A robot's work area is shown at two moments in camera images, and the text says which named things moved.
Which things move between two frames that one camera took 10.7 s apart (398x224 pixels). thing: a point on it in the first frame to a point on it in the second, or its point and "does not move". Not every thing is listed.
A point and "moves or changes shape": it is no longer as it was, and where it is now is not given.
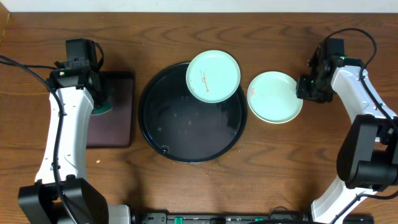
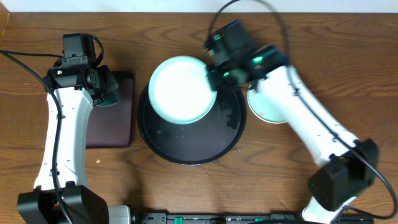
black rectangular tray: x=114 y=128 does not move
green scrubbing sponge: x=106 y=107 to x=111 y=99
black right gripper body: x=313 y=89 to x=228 y=74
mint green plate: x=213 y=76 moves or changes shape
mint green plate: x=272 y=98 does not move
